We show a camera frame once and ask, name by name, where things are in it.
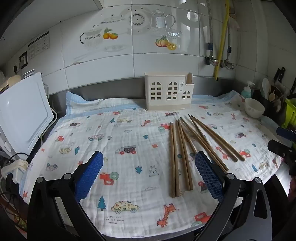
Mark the metal angle valve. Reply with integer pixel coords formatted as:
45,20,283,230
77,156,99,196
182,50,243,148
221,59,235,70
204,54,219,67

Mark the printed cartoon cloth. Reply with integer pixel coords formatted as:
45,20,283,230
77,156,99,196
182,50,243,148
20,90,286,234

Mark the white bowl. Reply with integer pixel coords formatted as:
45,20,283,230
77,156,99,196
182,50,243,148
245,98,265,118

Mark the black wall socket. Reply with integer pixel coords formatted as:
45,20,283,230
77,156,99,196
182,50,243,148
19,51,28,69

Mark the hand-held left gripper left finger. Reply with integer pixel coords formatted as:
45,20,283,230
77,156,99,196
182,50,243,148
27,151,109,241

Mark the black handled knife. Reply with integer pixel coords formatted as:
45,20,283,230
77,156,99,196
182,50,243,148
274,67,286,83

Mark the black and white wall label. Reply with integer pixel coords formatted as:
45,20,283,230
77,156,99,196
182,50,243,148
28,31,50,58

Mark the braided metal hose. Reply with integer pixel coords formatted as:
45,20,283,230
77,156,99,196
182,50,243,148
227,7,232,61
206,0,214,58

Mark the white plastic spoon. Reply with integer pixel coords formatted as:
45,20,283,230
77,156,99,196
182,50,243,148
262,78,270,100

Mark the white power strip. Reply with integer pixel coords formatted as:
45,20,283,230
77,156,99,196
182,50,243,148
1,160,29,184

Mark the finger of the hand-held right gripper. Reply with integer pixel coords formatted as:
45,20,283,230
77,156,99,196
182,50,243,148
276,126,296,142
268,140,293,159

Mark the bunch of brown chopsticks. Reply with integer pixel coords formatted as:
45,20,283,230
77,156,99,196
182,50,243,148
169,115,245,198

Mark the beige appliance lid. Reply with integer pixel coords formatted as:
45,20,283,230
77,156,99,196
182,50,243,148
0,75,22,93

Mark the green plastic rack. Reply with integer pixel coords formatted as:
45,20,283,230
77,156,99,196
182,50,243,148
284,98,296,131

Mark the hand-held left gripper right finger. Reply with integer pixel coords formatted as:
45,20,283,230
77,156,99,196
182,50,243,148
192,151,272,241

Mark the teal soap dispenser bottle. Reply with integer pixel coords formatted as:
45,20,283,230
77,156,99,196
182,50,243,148
241,81,256,99

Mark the yellow gas hose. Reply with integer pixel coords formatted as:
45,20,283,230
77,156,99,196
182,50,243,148
213,0,230,80

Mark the dark utensil jar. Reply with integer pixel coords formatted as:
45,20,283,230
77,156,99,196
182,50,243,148
258,86,287,117

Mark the cream plastic utensil holder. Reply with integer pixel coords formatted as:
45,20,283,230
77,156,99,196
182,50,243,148
144,72,195,111

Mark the black cable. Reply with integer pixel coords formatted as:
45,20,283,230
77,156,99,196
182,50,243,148
0,152,30,223

